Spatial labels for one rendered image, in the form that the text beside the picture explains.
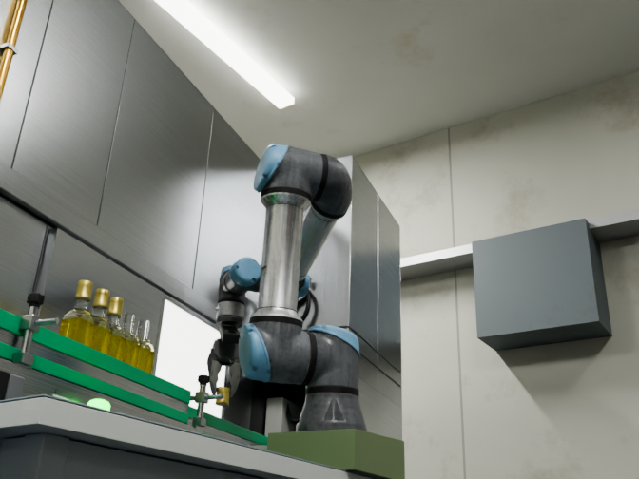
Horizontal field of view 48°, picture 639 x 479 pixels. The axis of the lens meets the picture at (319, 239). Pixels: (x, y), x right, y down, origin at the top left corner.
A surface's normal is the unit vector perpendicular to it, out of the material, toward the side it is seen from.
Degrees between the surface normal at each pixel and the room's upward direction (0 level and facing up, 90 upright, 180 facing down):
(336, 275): 90
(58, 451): 90
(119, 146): 90
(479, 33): 180
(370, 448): 90
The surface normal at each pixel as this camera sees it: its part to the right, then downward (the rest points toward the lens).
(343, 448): -0.54, -0.37
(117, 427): 0.84, -0.20
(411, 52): -0.04, 0.91
